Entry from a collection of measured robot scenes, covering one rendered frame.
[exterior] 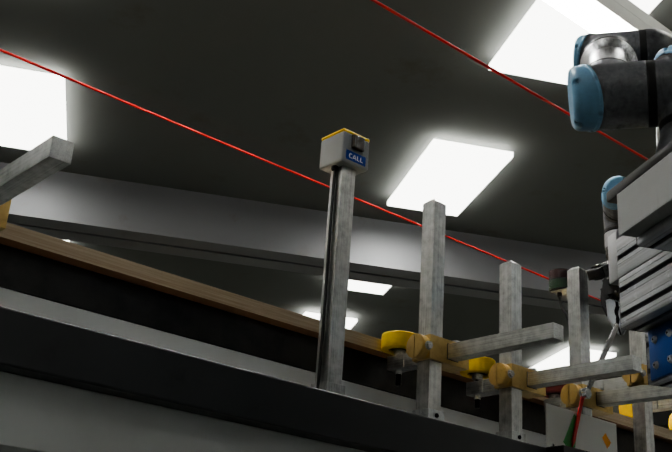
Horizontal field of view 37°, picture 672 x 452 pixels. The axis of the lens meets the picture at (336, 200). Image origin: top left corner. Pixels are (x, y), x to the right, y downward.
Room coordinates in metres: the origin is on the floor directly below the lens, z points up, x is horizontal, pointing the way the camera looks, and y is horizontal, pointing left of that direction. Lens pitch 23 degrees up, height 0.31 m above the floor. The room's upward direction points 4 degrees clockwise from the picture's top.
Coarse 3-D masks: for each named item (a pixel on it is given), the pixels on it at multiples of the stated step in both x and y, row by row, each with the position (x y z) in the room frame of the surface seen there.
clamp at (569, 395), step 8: (568, 384) 2.27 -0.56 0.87; (584, 384) 2.26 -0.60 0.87; (568, 392) 2.27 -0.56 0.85; (576, 392) 2.25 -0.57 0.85; (592, 392) 2.28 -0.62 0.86; (568, 400) 2.27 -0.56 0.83; (576, 400) 2.25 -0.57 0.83; (584, 400) 2.26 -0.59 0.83; (592, 400) 2.28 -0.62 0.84; (592, 408) 2.29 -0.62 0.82; (600, 408) 2.30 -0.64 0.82; (608, 408) 2.32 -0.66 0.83
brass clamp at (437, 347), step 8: (416, 336) 1.94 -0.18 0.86; (424, 336) 1.94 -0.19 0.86; (432, 336) 1.94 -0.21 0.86; (408, 344) 1.96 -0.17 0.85; (416, 344) 1.94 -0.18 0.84; (424, 344) 1.93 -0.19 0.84; (432, 344) 1.94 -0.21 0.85; (440, 344) 1.96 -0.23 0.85; (408, 352) 1.96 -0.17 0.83; (416, 352) 1.94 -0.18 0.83; (424, 352) 1.94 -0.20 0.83; (432, 352) 1.95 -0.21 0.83; (440, 352) 1.96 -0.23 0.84; (416, 360) 1.97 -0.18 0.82; (424, 360) 1.96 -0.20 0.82; (440, 360) 1.96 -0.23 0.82; (448, 360) 1.98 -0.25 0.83; (464, 360) 2.01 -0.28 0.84; (448, 368) 2.01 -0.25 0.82; (456, 368) 2.01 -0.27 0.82; (464, 368) 2.01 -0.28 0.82
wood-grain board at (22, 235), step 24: (0, 240) 1.59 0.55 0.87; (24, 240) 1.59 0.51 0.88; (48, 240) 1.62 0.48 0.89; (72, 264) 1.68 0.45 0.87; (96, 264) 1.68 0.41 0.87; (120, 264) 1.71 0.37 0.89; (168, 288) 1.78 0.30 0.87; (192, 288) 1.81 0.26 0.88; (216, 288) 1.84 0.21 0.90; (240, 312) 1.90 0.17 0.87; (264, 312) 1.92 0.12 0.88; (288, 312) 1.96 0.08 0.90; (312, 336) 2.04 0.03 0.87; (360, 336) 2.08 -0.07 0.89
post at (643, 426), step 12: (636, 336) 2.44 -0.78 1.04; (636, 348) 2.44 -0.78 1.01; (636, 408) 2.45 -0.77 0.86; (648, 408) 2.44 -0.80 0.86; (636, 420) 2.45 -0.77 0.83; (648, 420) 2.44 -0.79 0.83; (636, 432) 2.45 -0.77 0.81; (648, 432) 2.44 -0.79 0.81; (636, 444) 2.45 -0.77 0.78; (648, 444) 2.44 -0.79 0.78
